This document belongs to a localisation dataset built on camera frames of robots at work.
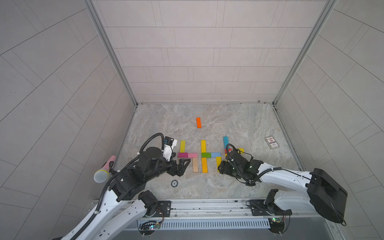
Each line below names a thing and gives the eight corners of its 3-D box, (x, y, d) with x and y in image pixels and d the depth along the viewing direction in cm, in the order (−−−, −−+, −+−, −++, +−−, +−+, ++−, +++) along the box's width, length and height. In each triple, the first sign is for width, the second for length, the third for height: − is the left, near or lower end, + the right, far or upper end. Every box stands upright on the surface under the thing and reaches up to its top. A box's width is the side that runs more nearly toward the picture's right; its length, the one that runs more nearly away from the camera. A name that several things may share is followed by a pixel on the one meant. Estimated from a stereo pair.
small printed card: (271, 150, 94) (272, 148, 92) (264, 139, 99) (265, 137, 97) (278, 147, 95) (280, 146, 93) (271, 137, 100) (272, 135, 98)
